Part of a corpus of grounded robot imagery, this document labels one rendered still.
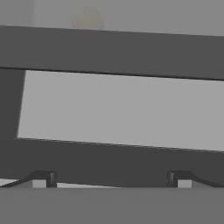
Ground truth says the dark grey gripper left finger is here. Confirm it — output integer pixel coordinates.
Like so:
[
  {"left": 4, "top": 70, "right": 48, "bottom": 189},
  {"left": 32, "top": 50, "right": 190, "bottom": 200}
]
[{"left": 0, "top": 170, "right": 58, "bottom": 189}]

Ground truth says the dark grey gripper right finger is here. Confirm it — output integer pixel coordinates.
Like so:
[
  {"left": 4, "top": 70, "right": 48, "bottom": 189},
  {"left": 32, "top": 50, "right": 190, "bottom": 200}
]
[{"left": 166, "top": 170, "right": 224, "bottom": 189}]

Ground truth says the dark grey fridge drawer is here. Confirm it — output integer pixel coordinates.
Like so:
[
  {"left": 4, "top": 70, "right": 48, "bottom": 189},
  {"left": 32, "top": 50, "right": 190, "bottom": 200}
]
[{"left": 0, "top": 24, "right": 224, "bottom": 189}]

